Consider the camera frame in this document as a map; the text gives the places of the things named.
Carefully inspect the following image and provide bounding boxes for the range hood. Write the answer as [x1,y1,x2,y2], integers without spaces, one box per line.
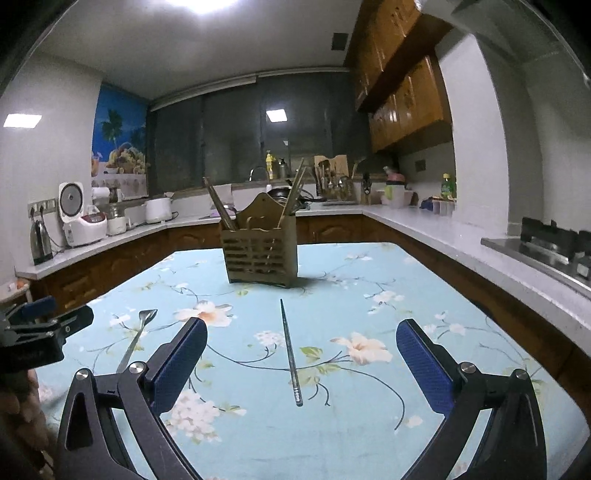
[415,0,582,68]

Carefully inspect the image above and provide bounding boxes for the person left hand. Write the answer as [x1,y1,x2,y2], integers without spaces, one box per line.
[1,369,49,466]

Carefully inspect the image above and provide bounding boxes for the floral blue tablecloth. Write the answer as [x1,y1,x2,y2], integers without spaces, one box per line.
[38,243,590,479]

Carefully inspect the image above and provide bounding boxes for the white electric pot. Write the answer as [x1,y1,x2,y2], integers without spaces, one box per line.
[144,192,173,224]

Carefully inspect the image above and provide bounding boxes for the green oil bottle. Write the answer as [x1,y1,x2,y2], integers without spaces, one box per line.
[441,173,456,200]

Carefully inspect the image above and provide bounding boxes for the black wok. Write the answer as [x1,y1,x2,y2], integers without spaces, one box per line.
[267,186,327,204]

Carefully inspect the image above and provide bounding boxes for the wooden lower cabinets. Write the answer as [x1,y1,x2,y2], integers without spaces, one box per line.
[18,213,590,412]

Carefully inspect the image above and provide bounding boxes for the blue object on counter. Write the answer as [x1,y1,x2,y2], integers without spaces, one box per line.
[420,197,441,214]

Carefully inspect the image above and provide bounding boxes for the white corner shelf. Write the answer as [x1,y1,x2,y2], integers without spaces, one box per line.
[0,278,33,306]

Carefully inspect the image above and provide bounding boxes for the wooden cabinets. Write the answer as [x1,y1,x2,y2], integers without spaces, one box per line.
[345,1,453,155]
[18,213,590,412]

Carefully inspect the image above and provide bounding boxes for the wall power socket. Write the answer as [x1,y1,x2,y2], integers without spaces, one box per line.
[27,198,58,218]

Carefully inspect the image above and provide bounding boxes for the white rice cooker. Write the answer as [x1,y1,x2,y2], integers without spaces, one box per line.
[57,182,107,248]

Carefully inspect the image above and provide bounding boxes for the wooden upper cabinets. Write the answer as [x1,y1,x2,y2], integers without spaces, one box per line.
[345,1,453,155]

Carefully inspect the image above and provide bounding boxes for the countertop utensil rack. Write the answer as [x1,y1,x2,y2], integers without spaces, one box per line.
[314,155,356,202]

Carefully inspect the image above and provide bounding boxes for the yellow detergent bottle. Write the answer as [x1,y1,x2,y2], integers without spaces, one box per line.
[266,150,276,181]

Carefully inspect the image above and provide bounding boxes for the wooden utensil holder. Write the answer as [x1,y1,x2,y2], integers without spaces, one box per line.
[221,192,298,288]

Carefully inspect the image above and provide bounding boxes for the pink container stack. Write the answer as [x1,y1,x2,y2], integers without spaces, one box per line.
[381,166,414,209]

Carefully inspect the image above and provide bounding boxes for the fruit beach poster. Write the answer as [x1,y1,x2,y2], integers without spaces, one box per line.
[91,83,148,200]

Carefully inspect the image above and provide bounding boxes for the steel electric kettle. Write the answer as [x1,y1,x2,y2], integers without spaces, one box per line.
[30,220,53,265]

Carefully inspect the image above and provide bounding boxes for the steel fork left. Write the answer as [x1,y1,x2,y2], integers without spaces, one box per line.
[116,309,157,373]

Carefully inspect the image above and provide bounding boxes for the gas stove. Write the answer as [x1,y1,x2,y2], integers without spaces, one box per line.
[481,217,591,298]

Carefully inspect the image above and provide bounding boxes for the steel chopstick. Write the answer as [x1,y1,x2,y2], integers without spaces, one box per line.
[280,168,310,218]
[280,299,304,407]

